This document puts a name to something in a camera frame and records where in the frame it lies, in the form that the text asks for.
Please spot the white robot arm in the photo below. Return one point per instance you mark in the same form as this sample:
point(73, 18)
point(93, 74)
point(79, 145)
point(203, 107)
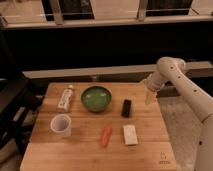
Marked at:
point(173, 70)

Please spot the white rectangular box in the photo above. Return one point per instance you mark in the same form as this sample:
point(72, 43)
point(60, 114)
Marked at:
point(130, 135)

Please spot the black eraser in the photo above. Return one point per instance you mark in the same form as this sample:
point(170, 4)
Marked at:
point(126, 108)

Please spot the orange carrot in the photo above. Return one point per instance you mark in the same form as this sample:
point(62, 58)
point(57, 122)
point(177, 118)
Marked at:
point(106, 136)

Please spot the white bottle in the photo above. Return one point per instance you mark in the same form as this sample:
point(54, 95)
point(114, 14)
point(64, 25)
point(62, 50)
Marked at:
point(64, 102)

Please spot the pale yellow end effector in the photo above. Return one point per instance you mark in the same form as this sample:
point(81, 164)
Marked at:
point(150, 96)

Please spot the green bowl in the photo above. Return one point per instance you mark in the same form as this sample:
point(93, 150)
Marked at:
point(96, 98)

